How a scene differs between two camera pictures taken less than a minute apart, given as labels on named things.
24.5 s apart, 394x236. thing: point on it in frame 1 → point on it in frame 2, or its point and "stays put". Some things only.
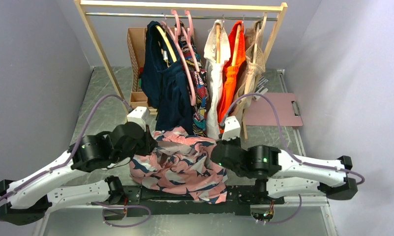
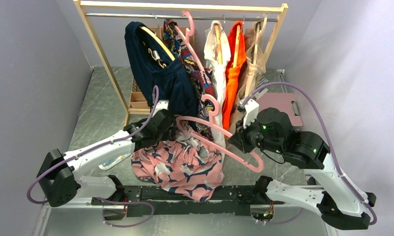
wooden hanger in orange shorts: [235, 49] stays put
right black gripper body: [235, 142] → [250, 137]
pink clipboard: [259, 113] stays put
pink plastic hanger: [175, 35] → [212, 122]
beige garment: [255, 63] stays put
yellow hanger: [167, 43] → [164, 45]
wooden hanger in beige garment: [259, 32] stays put
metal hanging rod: [182, 16] stays put
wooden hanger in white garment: [218, 44] stays put
